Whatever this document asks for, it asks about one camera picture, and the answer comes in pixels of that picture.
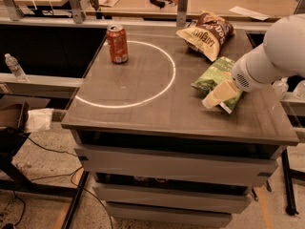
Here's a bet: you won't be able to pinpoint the black glasses on desk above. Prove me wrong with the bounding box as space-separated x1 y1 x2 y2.
150 0 166 9

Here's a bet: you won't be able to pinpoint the white paper sheet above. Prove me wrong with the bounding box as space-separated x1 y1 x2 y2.
230 6 269 21

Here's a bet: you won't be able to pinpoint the green jalapeno chip bag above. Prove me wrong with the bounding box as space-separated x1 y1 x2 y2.
191 56 242 114

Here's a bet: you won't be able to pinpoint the clear bottle at right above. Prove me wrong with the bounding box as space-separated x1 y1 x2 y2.
273 77 289 100

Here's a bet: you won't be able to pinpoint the black stand leg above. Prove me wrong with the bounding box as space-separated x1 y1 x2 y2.
281 151 298 216

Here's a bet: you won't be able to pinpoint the clear plastic water bottle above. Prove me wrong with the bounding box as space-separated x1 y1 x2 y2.
5 53 28 82

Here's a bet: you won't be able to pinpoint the brown and cream chip bag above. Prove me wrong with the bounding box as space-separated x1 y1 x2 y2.
176 10 234 62

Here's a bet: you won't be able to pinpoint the white plastic bag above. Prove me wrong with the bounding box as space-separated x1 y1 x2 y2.
25 108 53 133

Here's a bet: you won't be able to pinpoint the black floor cable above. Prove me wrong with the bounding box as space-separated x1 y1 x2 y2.
12 136 114 229

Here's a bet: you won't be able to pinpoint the orange soda can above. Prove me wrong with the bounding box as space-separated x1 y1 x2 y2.
106 25 129 64

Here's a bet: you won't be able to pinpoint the dark bin at left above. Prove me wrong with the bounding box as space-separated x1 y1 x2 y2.
0 101 29 156

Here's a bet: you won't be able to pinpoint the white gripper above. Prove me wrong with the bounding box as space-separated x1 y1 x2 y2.
202 52 270 109

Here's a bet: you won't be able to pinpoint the grey drawer cabinet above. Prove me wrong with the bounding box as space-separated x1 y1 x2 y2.
63 29 297 227

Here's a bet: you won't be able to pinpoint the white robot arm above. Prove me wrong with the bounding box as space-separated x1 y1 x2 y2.
202 14 305 109

